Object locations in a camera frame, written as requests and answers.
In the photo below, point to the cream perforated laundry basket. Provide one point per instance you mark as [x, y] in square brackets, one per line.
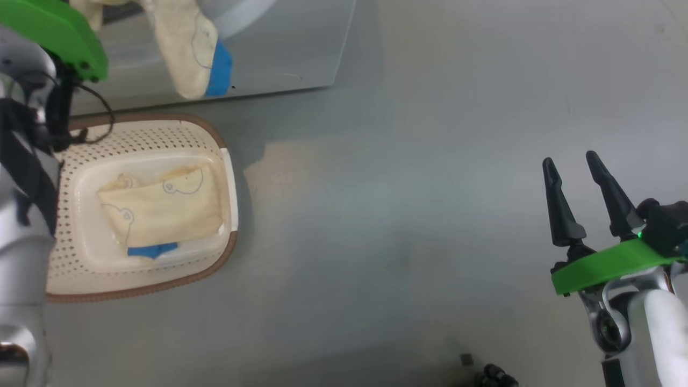
[86, 161]

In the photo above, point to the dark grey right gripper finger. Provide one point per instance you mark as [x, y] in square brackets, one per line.
[613, 199]
[559, 209]

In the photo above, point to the white front-load washing machine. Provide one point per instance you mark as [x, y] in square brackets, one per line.
[279, 48]

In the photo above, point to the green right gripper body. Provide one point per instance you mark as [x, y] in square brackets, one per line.
[607, 266]

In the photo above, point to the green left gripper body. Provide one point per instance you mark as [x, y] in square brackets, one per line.
[59, 32]

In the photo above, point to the cream garment with blue trim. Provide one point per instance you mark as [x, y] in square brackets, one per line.
[188, 48]
[166, 209]

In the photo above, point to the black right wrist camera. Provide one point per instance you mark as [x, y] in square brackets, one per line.
[664, 223]

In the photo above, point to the black ribbed base part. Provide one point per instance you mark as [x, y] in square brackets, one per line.
[497, 376]

